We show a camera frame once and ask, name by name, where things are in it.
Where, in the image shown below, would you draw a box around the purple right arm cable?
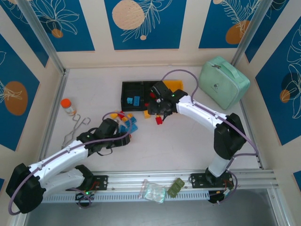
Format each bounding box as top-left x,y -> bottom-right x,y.
162,68 -> 259,196

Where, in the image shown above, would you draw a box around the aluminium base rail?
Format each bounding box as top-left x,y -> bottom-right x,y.
20,169 -> 279,194

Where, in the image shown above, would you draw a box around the aluminium frame post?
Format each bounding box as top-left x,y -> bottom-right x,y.
231,0 -> 271,69
16,0 -> 69,76

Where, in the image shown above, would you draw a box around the white slotted cable tray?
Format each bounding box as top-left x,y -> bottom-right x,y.
41,191 -> 210,203

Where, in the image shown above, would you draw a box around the mint green zip bag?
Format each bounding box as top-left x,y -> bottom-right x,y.
197,56 -> 251,111

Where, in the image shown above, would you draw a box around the aluminium side rail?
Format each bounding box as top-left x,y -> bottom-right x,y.
239,100 -> 263,169
39,69 -> 69,161

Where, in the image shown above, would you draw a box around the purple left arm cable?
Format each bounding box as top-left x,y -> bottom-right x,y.
8,112 -> 132,216

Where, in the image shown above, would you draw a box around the metal forceps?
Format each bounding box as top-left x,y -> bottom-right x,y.
61,113 -> 91,149

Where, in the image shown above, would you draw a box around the clear plastic zip bag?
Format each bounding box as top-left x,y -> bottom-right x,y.
138,178 -> 166,204

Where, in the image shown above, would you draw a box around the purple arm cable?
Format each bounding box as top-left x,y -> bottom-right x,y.
8,112 -> 132,216
162,68 -> 259,196

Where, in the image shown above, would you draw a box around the base wiring bundle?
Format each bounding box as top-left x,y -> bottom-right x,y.
208,178 -> 238,207
74,190 -> 95,209

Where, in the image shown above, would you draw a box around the yellow plastic container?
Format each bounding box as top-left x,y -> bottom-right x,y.
163,80 -> 184,91

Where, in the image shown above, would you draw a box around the olive green plastic piece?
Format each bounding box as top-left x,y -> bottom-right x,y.
166,178 -> 186,198

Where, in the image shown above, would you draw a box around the orange capped small bottle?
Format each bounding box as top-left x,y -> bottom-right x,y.
60,98 -> 77,116

